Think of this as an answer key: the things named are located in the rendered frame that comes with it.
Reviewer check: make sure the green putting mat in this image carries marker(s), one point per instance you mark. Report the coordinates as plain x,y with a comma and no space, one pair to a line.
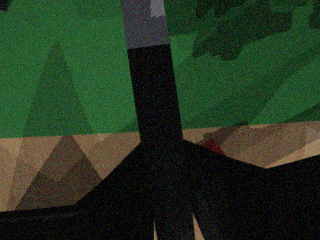
64,67

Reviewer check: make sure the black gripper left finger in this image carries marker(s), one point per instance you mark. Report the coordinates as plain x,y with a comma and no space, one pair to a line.
118,208

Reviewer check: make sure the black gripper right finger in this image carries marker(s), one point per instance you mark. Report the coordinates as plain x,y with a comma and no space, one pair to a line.
233,200

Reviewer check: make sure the small red cube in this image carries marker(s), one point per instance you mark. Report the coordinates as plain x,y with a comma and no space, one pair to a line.
212,146

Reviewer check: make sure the red golf putter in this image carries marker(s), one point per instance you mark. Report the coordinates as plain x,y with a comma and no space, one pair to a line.
158,116

